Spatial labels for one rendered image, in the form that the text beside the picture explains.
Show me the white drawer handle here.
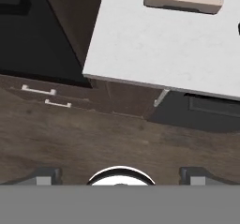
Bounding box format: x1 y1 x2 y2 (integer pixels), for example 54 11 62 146
44 98 72 109
21 84 57 97

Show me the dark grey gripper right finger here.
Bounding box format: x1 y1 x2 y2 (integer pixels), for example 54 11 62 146
178 166 239 187

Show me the brown cupboard door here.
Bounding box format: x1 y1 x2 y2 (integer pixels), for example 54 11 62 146
92 79 167 120

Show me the brown drawer front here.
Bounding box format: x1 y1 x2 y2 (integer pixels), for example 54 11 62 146
7 88 95 112
0 73 94 101

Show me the black oven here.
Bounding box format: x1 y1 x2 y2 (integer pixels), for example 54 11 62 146
0 0 94 89

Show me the black dishwasher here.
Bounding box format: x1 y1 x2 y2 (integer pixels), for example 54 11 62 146
146 88 240 134

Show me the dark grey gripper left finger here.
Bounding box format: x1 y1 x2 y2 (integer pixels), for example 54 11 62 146
2 167 63 187

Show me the white cupboard door handle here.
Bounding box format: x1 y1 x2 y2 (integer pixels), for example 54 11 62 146
153 88 171 108

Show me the round white and black object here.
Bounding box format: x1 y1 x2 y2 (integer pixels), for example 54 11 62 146
86 165 157 187

